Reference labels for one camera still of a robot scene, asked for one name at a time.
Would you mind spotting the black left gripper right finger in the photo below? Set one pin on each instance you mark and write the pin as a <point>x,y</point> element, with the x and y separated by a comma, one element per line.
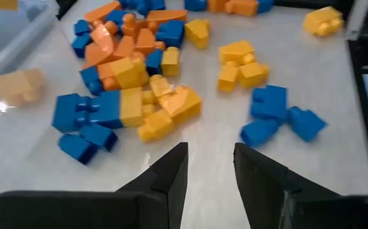
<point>282,203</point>

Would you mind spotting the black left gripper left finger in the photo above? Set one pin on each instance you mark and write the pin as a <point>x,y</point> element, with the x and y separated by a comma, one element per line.
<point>75,210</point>

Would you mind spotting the clear plastic bin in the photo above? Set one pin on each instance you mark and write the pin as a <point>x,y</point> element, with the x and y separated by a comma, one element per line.
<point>12,41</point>

